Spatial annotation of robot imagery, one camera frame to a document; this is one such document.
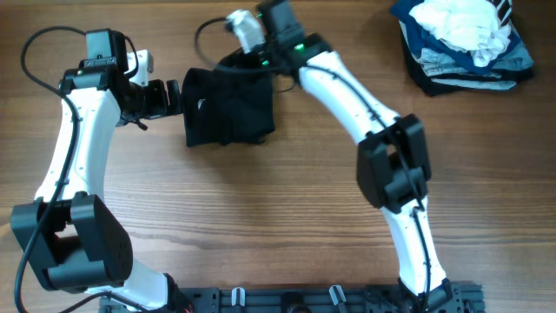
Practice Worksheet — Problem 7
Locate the black t-shirt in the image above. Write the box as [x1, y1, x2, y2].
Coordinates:
[181, 68, 275, 147]

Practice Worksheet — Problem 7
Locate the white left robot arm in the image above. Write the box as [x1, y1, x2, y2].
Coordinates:
[10, 66, 191, 312]

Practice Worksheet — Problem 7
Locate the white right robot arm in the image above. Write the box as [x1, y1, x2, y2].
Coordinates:
[229, 34, 453, 312]

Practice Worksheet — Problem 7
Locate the dark blue garment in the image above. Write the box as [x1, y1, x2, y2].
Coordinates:
[390, 1, 522, 75]

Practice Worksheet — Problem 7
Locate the black garment bottom of pile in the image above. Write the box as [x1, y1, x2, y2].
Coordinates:
[400, 37, 534, 97]

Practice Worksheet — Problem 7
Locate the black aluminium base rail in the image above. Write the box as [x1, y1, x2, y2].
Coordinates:
[98, 284, 486, 313]

